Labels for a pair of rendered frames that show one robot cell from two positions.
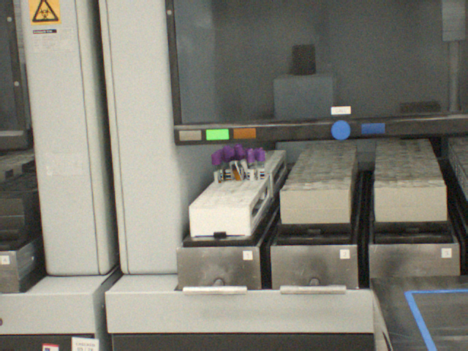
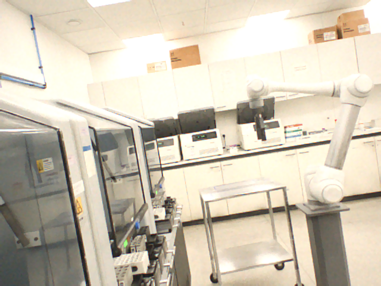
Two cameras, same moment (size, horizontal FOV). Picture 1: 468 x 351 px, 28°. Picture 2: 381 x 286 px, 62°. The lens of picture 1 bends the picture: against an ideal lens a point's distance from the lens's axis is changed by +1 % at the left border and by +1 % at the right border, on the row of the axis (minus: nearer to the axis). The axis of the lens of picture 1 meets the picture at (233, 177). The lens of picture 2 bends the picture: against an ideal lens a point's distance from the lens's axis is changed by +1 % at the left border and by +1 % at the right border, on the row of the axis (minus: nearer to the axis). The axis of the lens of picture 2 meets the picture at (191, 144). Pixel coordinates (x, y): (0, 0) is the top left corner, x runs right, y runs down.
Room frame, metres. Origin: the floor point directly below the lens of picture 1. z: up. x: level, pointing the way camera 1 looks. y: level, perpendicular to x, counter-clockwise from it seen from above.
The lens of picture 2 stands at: (1.48, 2.02, 1.35)
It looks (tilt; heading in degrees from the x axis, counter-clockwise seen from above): 3 degrees down; 262
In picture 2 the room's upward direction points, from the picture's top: 10 degrees counter-clockwise
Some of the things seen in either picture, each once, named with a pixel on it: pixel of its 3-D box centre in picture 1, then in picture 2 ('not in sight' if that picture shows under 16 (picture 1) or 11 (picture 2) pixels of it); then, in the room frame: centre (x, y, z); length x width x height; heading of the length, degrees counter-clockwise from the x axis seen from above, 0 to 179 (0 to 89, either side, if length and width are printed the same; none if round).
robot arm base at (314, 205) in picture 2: not in sight; (319, 201); (0.44, 0.07, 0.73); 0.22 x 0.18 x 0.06; 81
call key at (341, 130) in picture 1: (341, 130); not in sight; (1.44, -0.17, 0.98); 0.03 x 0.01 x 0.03; 81
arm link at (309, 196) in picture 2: not in sight; (317, 181); (0.45, 0.10, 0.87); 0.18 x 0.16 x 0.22; 74
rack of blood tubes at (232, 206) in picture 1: (233, 206); (141, 217); (1.60, 0.00, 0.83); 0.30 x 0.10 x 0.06; 170
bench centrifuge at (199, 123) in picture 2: not in sight; (199, 132); (0.72, -2.49, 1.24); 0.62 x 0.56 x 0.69; 81
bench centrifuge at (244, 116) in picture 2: not in sight; (258, 123); (-0.12, -2.35, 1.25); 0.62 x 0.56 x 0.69; 80
